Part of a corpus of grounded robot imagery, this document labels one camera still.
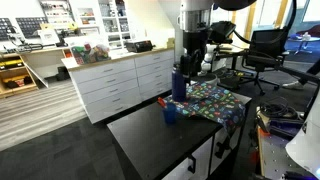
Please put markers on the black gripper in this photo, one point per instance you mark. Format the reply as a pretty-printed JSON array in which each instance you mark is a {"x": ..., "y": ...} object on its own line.
[{"x": 195, "y": 40}]

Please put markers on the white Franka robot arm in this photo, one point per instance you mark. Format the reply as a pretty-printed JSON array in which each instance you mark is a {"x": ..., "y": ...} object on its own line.
[{"x": 195, "y": 16}]

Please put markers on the dark blue plastic cup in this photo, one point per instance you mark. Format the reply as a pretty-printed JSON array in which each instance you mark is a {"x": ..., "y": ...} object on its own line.
[{"x": 169, "y": 114}]

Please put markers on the dark blue water bottle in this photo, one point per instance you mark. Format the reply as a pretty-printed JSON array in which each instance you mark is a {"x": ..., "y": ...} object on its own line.
[{"x": 178, "y": 85}]

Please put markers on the wooden top desk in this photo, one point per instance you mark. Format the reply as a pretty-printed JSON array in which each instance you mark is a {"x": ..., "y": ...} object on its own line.
[{"x": 230, "y": 48}]

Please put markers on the dark colourful patterned cloth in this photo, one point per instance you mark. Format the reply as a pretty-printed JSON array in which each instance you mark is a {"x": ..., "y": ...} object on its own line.
[{"x": 213, "y": 103}]

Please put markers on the black box device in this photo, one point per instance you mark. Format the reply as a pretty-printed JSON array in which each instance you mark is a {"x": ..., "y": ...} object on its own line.
[{"x": 139, "y": 46}]

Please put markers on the black office chair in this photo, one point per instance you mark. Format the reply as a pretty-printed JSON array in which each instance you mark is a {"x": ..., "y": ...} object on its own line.
[{"x": 266, "y": 46}]

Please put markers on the black table cabinet white doors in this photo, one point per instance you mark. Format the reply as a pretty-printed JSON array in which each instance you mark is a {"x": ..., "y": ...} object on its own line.
[{"x": 160, "y": 140}]

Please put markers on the white drawer cabinet wooden top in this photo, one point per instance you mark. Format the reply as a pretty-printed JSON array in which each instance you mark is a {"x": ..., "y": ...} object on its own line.
[{"x": 110, "y": 86}]

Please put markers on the clear bin of colourful objects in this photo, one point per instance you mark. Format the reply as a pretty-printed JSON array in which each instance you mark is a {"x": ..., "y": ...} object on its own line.
[{"x": 90, "y": 54}]

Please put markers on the white shelving unit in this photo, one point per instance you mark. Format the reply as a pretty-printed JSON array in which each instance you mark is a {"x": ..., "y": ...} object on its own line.
[{"x": 100, "y": 20}]

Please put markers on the black metal rig bar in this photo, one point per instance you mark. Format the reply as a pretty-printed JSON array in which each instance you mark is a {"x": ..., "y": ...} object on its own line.
[{"x": 293, "y": 71}]

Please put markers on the round grey table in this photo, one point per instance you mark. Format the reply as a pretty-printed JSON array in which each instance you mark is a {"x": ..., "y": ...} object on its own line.
[{"x": 304, "y": 40}]

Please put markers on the metal optical breadboard table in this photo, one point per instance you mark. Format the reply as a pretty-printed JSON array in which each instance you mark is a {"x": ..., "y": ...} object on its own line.
[{"x": 271, "y": 156}]

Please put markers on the black floor bin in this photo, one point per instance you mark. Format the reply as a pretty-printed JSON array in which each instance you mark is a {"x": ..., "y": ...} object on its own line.
[{"x": 62, "y": 73}]

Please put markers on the large black pegboard panel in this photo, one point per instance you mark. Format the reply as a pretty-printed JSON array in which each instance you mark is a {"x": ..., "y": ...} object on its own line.
[{"x": 30, "y": 26}]

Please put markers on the wooden workbench with shelves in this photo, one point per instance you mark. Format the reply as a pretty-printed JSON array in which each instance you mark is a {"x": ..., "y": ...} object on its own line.
[{"x": 20, "y": 71}]

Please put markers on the small black pegboard panel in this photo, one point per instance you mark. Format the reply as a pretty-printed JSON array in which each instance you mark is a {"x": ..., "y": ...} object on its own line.
[{"x": 5, "y": 28}]

